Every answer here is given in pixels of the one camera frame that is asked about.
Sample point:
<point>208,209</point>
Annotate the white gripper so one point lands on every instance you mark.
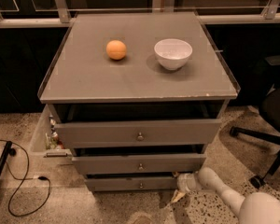
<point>187,182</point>

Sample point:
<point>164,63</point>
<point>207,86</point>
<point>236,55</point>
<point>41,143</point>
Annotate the grey bottom drawer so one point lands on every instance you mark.
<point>129,182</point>

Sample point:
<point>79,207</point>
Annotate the grey drawer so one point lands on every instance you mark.
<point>138,160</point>
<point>129,182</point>
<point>137,124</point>

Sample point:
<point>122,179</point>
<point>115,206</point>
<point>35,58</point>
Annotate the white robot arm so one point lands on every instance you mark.
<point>256,208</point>

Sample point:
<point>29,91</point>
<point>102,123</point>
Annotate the grey middle drawer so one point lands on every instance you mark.
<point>138,160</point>

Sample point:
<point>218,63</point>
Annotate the grey top drawer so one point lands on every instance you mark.
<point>137,124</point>

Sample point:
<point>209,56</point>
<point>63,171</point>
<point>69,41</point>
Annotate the grey drawer cabinet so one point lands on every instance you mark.
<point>84,74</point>

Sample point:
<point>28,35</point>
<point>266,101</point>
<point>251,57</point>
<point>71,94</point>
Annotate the black office chair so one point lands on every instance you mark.
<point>269,110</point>

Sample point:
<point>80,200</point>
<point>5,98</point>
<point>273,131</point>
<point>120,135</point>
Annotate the white bowl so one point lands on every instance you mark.
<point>172,53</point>

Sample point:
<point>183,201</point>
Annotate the clear plastic storage bin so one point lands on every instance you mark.
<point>41,144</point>

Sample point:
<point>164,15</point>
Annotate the orange fruit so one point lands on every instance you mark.
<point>116,50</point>

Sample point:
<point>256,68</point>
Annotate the metal window railing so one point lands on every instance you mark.
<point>20,13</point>

